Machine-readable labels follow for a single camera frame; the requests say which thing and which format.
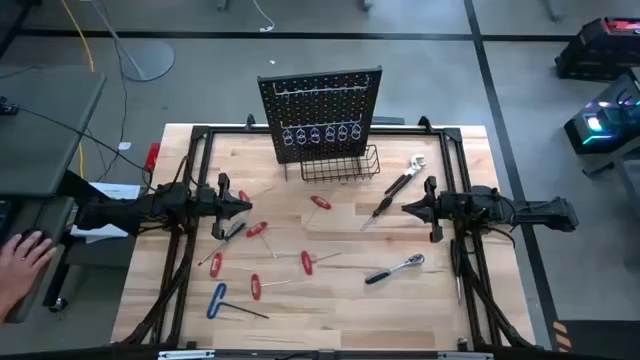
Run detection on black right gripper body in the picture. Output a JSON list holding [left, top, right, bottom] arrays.
[[424, 175, 459, 244]]

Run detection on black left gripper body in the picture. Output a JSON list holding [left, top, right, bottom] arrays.
[[199, 173, 232, 240]]

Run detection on grey black handle screwdriver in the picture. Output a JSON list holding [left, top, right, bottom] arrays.
[[197, 221, 247, 267]]

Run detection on red T-handle hex key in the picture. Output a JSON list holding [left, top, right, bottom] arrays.
[[209, 251, 255, 279], [250, 273, 293, 302], [238, 185, 276, 204], [245, 221, 277, 260], [300, 249, 344, 277], [303, 195, 333, 229]]

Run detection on blue T-handle hex key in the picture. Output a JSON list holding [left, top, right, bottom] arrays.
[[206, 282, 270, 321]]

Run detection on black green screwdriver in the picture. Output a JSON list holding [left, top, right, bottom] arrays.
[[383, 154, 428, 196]]

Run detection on slim black screwdriver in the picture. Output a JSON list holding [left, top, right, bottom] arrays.
[[449, 238, 464, 304]]

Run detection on red orange block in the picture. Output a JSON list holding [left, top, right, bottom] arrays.
[[144, 142, 162, 174]]

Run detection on white printed papers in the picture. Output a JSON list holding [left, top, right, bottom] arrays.
[[69, 182, 142, 244]]

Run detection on black metal pegboard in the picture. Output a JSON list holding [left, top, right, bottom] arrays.
[[257, 65, 384, 166]]

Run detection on round base pole stand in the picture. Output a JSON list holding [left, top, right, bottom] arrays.
[[91, 0, 176, 83]]

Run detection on grey desk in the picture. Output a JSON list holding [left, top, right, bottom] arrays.
[[0, 169, 144, 324]]

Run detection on computer case with coloured lights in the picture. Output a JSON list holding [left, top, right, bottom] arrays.
[[563, 74, 640, 156]]

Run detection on person's hand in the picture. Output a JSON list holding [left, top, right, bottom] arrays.
[[0, 230, 57, 321]]

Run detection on black mat orange stripes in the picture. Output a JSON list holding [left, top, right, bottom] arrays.
[[552, 319, 640, 360]]

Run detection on black storage crates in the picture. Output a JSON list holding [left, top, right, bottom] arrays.
[[554, 16, 640, 82]]

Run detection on black aluminium rig frame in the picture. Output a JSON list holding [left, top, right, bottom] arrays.
[[112, 113, 539, 360]]

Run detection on ratchet wrench black grey handle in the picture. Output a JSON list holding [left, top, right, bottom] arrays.
[[364, 252, 426, 286]]

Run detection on black wire basket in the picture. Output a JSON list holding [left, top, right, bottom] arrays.
[[284, 144, 382, 184]]

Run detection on silver ring holder rail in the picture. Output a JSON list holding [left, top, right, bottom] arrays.
[[279, 113, 364, 147]]

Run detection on silver hook rail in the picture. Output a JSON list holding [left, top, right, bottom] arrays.
[[272, 74, 371, 99]]

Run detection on black monitor cable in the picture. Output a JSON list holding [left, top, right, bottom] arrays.
[[14, 104, 154, 189]]

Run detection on white cable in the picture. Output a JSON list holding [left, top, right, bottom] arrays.
[[251, 0, 277, 33]]

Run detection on yellow cable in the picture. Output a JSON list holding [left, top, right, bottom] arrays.
[[59, 0, 96, 180]]

